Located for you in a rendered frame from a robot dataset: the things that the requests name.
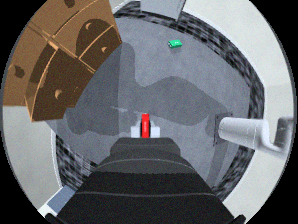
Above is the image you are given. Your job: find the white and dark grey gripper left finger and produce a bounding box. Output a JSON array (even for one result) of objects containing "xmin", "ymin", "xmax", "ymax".
[{"xmin": 131, "ymin": 121, "xmax": 142, "ymax": 138}]

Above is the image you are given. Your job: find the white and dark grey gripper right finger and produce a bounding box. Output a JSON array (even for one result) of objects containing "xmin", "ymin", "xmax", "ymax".
[{"xmin": 149, "ymin": 121, "xmax": 160, "ymax": 138}]

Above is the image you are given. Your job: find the tan wooden chest of drawers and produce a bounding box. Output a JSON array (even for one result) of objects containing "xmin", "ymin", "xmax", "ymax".
[{"xmin": 3, "ymin": 0, "xmax": 122, "ymax": 107}]

